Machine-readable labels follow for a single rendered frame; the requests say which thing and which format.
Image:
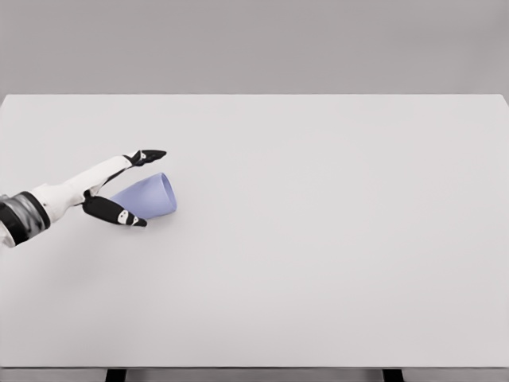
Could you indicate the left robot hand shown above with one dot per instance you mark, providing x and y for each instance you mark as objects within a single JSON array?
[{"x": 92, "y": 176}]

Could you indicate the lavender plastic cup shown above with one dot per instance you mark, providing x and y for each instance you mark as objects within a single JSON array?
[{"x": 148, "y": 197}]

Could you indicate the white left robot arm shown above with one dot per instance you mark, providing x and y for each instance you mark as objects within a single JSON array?
[{"x": 43, "y": 199}]

